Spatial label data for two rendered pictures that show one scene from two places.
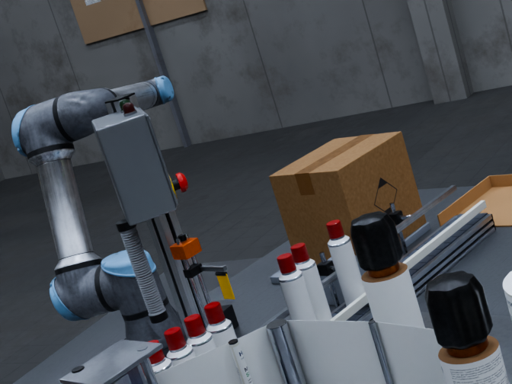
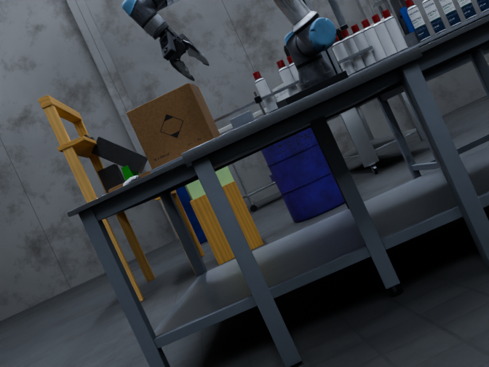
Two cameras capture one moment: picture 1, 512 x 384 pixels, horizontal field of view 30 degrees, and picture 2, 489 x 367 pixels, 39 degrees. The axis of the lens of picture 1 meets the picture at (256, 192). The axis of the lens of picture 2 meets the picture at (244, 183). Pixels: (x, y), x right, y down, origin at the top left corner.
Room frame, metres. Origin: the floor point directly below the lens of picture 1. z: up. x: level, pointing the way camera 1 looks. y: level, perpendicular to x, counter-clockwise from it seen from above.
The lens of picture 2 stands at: (4.31, 2.22, 0.70)
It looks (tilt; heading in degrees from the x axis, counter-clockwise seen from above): 1 degrees down; 231
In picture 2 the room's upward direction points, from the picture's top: 25 degrees counter-clockwise
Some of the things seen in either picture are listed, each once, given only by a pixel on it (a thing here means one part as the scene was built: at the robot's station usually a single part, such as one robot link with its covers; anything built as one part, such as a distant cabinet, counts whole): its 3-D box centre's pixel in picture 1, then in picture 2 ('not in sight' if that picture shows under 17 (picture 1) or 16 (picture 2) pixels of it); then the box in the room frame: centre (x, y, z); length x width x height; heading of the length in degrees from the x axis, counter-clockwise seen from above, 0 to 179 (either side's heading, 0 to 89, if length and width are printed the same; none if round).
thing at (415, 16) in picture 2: not in sight; (417, 20); (1.48, 0.42, 0.98); 0.05 x 0.05 x 0.20
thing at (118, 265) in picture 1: (131, 280); (302, 44); (2.19, 0.35, 1.05); 0.13 x 0.12 x 0.14; 71
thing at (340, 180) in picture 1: (349, 200); (176, 127); (2.51, -0.24, 0.99); 0.30 x 0.24 x 0.27; 134
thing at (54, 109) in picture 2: not in sight; (156, 174); (0.53, -3.56, 1.00); 1.55 x 1.38 x 2.00; 51
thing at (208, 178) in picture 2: not in sight; (329, 210); (2.33, 0.24, 0.40); 0.86 x 0.83 x 0.79; 144
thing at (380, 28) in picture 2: not in sight; (383, 36); (1.60, 0.30, 0.98); 0.05 x 0.05 x 0.20
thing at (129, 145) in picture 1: (134, 163); not in sight; (1.80, 0.20, 1.38); 0.17 x 0.10 x 0.19; 9
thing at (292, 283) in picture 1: (298, 300); (298, 76); (1.89, -0.02, 0.98); 0.05 x 0.05 x 0.20
